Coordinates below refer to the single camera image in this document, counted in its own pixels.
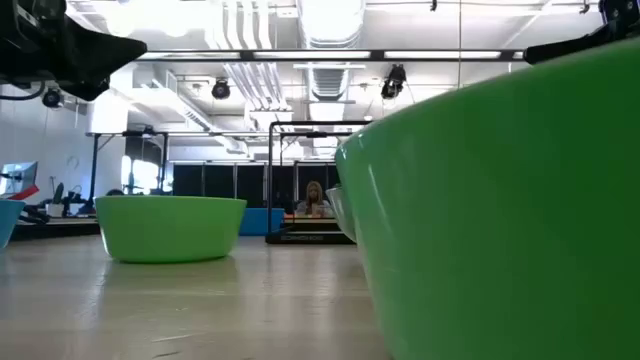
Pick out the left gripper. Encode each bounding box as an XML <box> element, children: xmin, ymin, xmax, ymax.
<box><xmin>0</xmin><ymin>0</ymin><xmax>148</xmax><ymax>102</ymax></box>

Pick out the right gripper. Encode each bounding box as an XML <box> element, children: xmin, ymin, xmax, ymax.
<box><xmin>523</xmin><ymin>0</ymin><xmax>640</xmax><ymax>65</ymax></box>

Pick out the blue plastic mini bowl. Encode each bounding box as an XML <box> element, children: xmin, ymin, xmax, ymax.
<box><xmin>0</xmin><ymin>199</ymin><xmax>26</xmax><ymax>250</ymax></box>
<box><xmin>238</xmin><ymin>207</ymin><xmax>286</xmax><ymax>237</ymax></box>

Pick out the green plastic mini bowl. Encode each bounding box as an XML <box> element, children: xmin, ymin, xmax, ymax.
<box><xmin>333</xmin><ymin>37</ymin><xmax>640</xmax><ymax>360</ymax></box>
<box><xmin>94</xmin><ymin>194</ymin><xmax>248</xmax><ymax>265</ymax></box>

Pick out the computer monitor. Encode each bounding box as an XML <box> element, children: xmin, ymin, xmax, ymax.
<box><xmin>0</xmin><ymin>160</ymin><xmax>40</xmax><ymax>197</ymax></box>

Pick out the red object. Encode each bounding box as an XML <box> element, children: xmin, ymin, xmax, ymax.
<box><xmin>8</xmin><ymin>184</ymin><xmax>41</xmax><ymax>202</ymax></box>

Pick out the black partition screen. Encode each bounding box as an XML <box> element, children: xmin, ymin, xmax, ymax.
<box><xmin>172</xmin><ymin>160</ymin><xmax>341</xmax><ymax>211</ymax></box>

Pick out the person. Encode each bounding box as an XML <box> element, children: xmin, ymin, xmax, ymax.
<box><xmin>294</xmin><ymin>180</ymin><xmax>335</xmax><ymax>219</ymax></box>

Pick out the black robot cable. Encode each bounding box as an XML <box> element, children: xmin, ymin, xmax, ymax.
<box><xmin>0</xmin><ymin>79</ymin><xmax>47</xmax><ymax>102</ymax></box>

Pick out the black workstation frame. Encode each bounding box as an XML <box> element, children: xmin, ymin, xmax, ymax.
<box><xmin>85</xmin><ymin>128</ymin><xmax>170</xmax><ymax>214</ymax></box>

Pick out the silver ceiling air duct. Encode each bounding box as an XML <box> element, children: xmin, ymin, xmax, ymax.
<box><xmin>295</xmin><ymin>0</ymin><xmax>367</xmax><ymax>50</ymax></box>

